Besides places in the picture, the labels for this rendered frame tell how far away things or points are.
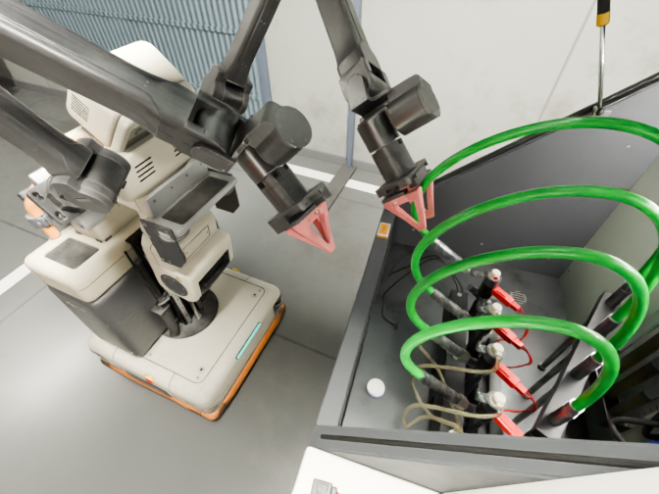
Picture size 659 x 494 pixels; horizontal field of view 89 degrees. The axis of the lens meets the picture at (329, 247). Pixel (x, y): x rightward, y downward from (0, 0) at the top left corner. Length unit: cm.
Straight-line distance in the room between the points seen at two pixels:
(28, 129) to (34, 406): 163
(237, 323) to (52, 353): 103
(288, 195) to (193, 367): 116
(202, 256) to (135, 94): 74
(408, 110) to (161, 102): 33
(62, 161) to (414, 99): 57
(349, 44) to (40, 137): 51
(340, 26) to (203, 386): 129
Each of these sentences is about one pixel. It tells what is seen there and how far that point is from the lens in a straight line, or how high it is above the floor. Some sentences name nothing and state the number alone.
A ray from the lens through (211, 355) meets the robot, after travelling 156.
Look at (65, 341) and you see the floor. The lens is 228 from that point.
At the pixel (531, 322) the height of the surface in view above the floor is 131.
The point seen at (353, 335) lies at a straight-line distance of 76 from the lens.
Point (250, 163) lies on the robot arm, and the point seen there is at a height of 135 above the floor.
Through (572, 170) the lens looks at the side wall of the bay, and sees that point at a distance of 96.
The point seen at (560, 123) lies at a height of 141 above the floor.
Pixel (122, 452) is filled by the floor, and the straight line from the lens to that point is 186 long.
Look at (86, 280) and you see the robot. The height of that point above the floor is 79.
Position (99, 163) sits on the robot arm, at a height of 127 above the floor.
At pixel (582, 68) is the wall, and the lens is 245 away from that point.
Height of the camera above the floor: 162
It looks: 47 degrees down
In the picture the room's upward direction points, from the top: straight up
